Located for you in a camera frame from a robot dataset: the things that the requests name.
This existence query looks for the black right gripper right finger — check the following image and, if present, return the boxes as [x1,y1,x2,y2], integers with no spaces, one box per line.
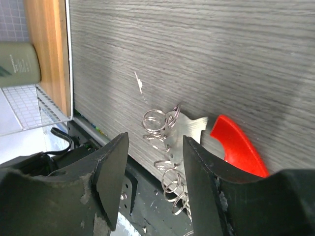
[183,136,315,236]

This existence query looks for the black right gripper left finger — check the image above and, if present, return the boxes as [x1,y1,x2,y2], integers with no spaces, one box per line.
[0,133,129,236]

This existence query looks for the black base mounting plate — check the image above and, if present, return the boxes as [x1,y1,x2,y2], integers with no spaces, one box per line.
[55,121,193,236]

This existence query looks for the grey green bottle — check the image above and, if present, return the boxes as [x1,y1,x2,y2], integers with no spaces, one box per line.
[0,41,41,88]

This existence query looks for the white wire shelf rack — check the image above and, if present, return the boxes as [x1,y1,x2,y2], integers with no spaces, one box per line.
[0,0,73,136]

